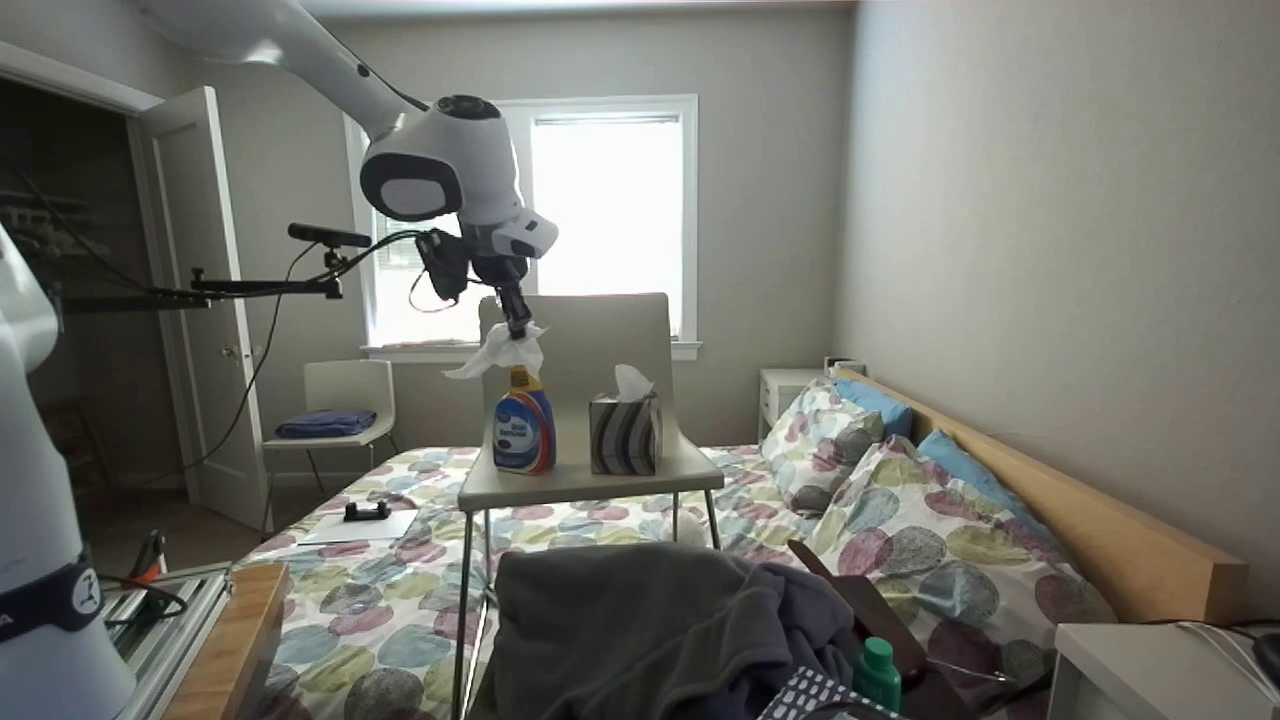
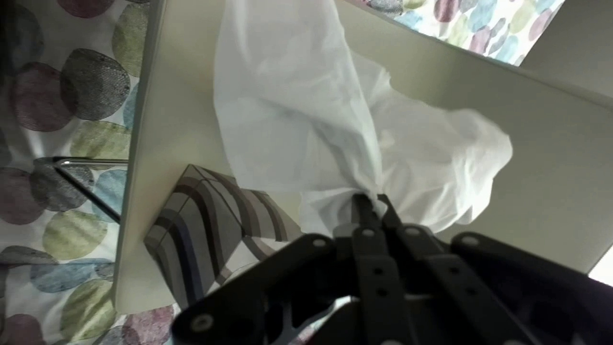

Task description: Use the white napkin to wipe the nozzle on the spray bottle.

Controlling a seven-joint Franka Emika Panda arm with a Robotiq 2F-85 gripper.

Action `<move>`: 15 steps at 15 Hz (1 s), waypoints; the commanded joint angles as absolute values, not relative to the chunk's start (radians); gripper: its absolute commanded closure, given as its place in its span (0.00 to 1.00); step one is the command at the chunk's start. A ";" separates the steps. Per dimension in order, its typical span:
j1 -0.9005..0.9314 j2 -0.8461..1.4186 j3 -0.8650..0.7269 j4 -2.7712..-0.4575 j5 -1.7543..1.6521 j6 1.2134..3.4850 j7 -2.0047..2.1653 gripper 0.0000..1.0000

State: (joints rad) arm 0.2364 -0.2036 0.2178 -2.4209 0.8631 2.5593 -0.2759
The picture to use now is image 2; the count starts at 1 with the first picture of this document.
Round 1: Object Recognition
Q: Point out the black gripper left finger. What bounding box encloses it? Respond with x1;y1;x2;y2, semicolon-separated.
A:
170;192;400;345

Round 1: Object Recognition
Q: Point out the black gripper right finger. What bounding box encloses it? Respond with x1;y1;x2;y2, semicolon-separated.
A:
381;197;613;345

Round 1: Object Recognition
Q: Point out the striped grey cloth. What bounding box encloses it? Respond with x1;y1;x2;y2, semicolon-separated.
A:
142;163;302;310

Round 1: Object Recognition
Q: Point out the spotted pastel duvet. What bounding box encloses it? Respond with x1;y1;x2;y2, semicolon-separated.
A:
0;0;567;345

